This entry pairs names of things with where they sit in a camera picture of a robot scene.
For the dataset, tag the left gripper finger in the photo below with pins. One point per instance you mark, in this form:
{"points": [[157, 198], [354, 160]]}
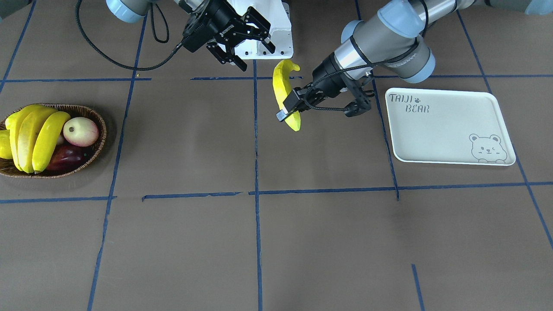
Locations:
{"points": [[300, 99], [280, 98]]}

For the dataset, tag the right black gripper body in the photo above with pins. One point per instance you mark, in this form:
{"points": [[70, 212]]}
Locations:
{"points": [[221, 23]]}

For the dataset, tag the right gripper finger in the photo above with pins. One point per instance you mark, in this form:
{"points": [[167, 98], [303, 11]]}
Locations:
{"points": [[226, 56], [255, 27]]}

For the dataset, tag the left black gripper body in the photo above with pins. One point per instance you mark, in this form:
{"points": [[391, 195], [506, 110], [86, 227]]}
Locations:
{"points": [[327, 69]]}

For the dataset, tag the yellow banana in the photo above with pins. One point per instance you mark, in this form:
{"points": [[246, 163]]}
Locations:
{"points": [[47, 140], [28, 133], [282, 88], [13, 124]]}

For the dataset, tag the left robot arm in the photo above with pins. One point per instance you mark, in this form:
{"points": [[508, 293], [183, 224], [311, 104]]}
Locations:
{"points": [[393, 39]]}

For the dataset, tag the brown wicker basket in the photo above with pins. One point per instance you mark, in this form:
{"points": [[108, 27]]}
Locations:
{"points": [[9, 169]]}

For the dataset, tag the white bear tray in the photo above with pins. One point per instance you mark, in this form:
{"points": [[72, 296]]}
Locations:
{"points": [[448, 127]]}

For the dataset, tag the pale pink apple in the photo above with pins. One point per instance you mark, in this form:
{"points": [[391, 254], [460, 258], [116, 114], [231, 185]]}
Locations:
{"points": [[80, 132]]}

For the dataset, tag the dark red mango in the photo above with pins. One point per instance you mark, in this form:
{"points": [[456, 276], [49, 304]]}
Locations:
{"points": [[68, 157]]}

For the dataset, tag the yellow lemon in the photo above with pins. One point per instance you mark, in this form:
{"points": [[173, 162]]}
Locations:
{"points": [[5, 147]]}

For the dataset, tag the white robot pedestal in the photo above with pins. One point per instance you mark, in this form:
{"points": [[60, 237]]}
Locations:
{"points": [[280, 32]]}

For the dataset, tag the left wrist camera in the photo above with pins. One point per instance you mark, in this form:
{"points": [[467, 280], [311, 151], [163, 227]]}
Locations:
{"points": [[362, 98]]}

